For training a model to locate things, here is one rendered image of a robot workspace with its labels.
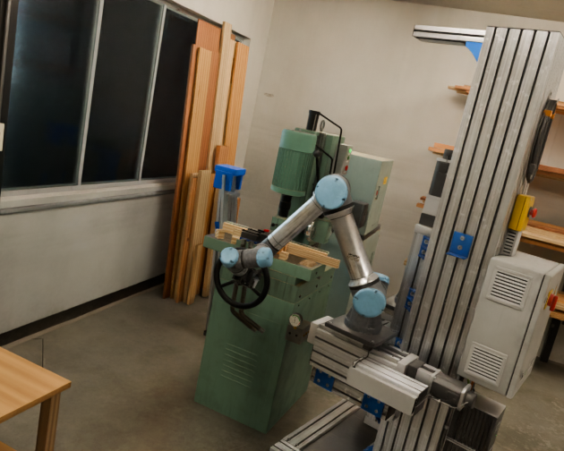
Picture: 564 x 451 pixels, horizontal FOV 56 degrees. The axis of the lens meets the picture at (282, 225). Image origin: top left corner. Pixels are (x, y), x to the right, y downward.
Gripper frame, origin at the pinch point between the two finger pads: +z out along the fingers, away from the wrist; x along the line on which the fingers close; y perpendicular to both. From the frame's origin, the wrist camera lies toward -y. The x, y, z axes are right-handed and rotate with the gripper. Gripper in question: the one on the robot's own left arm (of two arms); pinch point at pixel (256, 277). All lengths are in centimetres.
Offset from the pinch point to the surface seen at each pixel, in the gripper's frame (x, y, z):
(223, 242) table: -32.0, -15.0, 18.7
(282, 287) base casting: 3.9, -4.4, 24.9
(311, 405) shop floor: 20, 40, 101
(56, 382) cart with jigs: -33, 67, -49
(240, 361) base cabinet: -10, 34, 47
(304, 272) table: 13.3, -13.6, 19.5
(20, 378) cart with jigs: -43, 70, -54
